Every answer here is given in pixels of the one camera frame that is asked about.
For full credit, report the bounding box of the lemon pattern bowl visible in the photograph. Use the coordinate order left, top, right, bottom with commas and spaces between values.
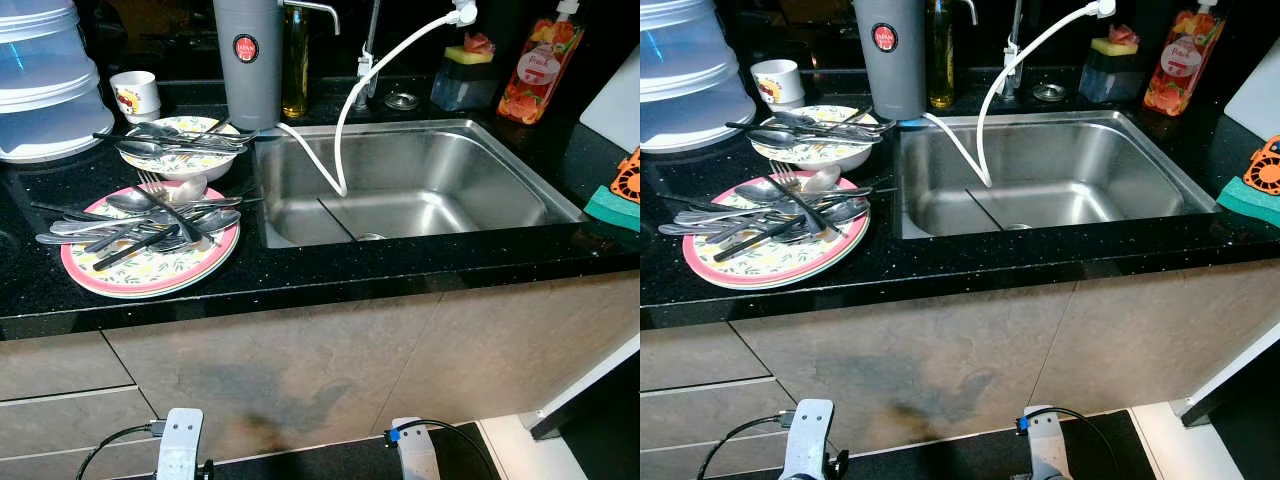
118, 115, 241, 183
750, 105, 881, 173

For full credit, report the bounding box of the white board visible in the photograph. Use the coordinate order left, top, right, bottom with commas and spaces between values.
1225, 65, 1280, 141
580, 50, 641, 153

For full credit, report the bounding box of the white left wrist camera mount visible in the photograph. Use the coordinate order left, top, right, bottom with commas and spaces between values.
780, 400, 836, 480
155, 408, 204, 480

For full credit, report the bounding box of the white water hose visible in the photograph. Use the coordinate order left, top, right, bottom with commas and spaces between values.
920, 0, 1116, 189
275, 0, 479, 198

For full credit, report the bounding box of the pink rimmed patterned plate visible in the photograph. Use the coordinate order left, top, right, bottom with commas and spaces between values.
683, 170, 871, 291
60, 180, 241, 300

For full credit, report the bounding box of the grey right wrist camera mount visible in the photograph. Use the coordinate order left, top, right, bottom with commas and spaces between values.
392, 418, 438, 480
1020, 405, 1066, 480

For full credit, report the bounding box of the green sponge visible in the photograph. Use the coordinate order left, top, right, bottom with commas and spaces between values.
1217, 175, 1280, 229
583, 185, 641, 233

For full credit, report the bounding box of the dark soap dispenser box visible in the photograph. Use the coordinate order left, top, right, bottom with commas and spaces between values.
430, 62, 498, 113
1078, 52, 1143, 104

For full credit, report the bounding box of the black cable with blue plug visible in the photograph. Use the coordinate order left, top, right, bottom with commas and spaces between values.
1016, 405, 1121, 480
384, 420, 496, 480

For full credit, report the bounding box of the white door edge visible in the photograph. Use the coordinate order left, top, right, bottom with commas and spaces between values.
520, 333, 641, 441
1180, 322, 1280, 429

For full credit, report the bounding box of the orange dish soap bottle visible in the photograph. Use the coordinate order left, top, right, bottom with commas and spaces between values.
1143, 0, 1229, 116
497, 0, 586, 126

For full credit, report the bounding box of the chrome faucet pipe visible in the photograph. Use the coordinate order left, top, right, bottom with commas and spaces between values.
355, 0, 386, 111
1000, 0, 1029, 101

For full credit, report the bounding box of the translucent tiered plastic container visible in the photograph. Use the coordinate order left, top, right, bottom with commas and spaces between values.
640, 0, 756, 153
0, 0, 116, 164

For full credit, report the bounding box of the steel fork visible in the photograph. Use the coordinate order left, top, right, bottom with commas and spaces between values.
134, 168, 208, 246
768, 160, 843, 236
800, 107, 898, 133
160, 118, 261, 144

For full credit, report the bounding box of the glass oil bottle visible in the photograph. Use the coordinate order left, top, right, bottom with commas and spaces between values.
280, 5, 311, 121
925, 0, 954, 109

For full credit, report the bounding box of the grey water filter canister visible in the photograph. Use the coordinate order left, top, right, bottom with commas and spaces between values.
212, 0, 286, 131
853, 0, 926, 121

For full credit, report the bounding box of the white cartoon print cup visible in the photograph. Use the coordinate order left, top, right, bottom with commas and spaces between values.
109, 70, 162, 124
750, 59, 806, 111

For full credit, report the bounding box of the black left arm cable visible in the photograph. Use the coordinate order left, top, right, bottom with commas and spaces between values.
697, 412, 791, 480
78, 420, 163, 480

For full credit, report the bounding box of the black chopstick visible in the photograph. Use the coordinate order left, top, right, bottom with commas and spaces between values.
92, 226, 185, 272
92, 133, 244, 153
725, 122, 883, 141
712, 218, 809, 263

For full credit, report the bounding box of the stainless steel sink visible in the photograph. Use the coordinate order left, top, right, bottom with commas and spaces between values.
893, 110, 1221, 241
253, 118, 589, 249

